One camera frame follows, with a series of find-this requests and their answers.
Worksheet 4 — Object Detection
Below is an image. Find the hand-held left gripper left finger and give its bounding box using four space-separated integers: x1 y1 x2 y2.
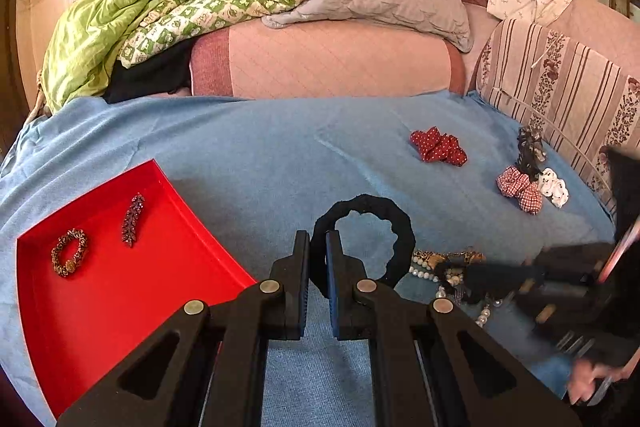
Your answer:
56 230 312 427

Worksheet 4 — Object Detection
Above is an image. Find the black lace scrunchie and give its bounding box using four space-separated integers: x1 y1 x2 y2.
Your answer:
515 127 545 180

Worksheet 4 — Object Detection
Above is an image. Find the pink folded quilt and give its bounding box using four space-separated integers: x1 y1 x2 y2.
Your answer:
190 21 466 98

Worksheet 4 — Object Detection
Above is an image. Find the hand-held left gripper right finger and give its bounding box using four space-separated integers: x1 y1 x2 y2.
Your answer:
325 230 583 427

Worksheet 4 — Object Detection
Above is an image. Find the beige knotted cloth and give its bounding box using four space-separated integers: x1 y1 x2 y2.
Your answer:
31 69 53 118

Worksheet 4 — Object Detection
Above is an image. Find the dark beaded hair clip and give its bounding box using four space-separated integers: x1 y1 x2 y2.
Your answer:
121 193 146 249

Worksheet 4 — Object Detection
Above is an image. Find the brown beaded bracelet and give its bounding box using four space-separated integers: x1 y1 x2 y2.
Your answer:
51 228 88 279

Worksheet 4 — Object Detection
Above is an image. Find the red polka dot scrunchie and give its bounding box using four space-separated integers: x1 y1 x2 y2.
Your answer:
410 128 468 166

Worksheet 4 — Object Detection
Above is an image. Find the pearl necklace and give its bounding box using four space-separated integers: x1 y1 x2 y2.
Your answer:
410 263 501 328

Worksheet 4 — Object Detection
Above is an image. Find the blue blanket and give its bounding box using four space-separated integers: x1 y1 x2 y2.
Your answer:
0 89 618 427

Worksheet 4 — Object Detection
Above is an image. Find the red tray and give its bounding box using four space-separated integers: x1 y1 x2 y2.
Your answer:
16 159 258 418

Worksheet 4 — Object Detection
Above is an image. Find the red plaid scrunchie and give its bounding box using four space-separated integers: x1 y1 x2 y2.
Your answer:
496 167 543 214

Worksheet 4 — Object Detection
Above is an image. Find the white scrunchie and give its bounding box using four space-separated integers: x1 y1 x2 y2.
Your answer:
537 168 570 208

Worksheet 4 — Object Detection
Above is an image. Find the gold brown ornament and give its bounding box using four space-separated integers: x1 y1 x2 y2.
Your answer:
414 248 487 267

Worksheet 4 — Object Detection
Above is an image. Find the striped floral cushion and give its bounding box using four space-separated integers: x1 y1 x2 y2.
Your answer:
475 18 640 212

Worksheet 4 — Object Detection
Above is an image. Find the person's right hand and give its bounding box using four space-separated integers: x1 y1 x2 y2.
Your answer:
567 354 640 405

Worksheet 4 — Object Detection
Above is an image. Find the black cloth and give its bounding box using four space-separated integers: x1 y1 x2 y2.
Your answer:
102 38 193 104

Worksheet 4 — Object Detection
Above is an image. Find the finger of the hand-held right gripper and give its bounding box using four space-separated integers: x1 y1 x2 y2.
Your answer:
435 259 548 303

